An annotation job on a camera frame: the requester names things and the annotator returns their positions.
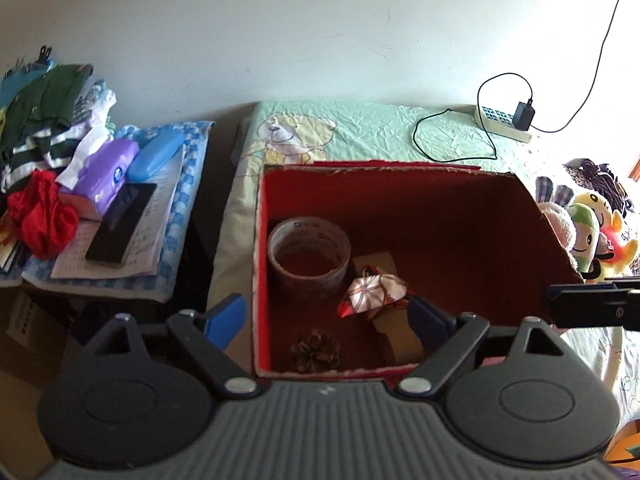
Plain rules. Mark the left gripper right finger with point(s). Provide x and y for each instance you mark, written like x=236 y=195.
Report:
x=432 y=325

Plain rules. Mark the pile of clothes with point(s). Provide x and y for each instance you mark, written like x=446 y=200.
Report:
x=46 y=111

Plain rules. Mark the dark patterned cloth bundle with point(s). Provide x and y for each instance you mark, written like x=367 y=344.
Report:
x=601 y=178

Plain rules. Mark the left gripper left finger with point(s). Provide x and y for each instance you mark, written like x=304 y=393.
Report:
x=222 y=323

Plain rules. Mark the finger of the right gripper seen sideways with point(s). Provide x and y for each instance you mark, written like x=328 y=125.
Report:
x=611 y=303

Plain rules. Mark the brown pine cone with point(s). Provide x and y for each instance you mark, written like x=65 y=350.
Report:
x=319 y=352

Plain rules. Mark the pink plush rabbit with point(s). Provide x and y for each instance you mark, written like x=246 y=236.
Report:
x=553 y=200

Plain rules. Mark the large red cardboard box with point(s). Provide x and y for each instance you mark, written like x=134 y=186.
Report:
x=465 y=240

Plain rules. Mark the red cloth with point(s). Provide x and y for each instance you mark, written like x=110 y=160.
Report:
x=44 y=223

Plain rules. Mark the blue glasses case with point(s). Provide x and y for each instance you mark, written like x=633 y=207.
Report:
x=153 y=156

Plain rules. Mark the purple tissue pack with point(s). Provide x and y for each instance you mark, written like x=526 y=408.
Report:
x=90 y=185

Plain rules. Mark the black smartphone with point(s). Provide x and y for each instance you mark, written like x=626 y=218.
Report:
x=116 y=230

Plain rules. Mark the blue checkered cloth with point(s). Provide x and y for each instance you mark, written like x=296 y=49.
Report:
x=160 y=285

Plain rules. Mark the clear tape roll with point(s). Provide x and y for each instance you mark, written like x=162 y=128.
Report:
x=309 y=256

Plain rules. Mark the yellow red plush doll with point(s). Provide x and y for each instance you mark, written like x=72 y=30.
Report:
x=614 y=253

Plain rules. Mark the green plush doll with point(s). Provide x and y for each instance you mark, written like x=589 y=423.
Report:
x=591 y=247

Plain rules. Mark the pastel cartoon bed sheet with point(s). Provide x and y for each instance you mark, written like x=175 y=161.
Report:
x=284 y=132

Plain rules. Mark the white paper sheet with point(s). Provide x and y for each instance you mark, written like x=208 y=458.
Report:
x=143 y=252

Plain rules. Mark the black charger adapter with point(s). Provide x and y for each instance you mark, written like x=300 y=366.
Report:
x=523 y=116

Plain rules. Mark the white power strip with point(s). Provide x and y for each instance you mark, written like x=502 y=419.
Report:
x=499 y=123

